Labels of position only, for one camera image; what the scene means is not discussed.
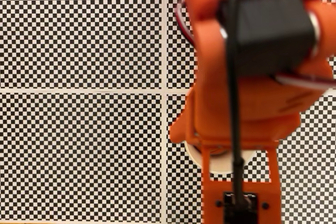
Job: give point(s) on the cream paper cup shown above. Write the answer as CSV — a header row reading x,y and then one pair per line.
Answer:
x,y
194,155

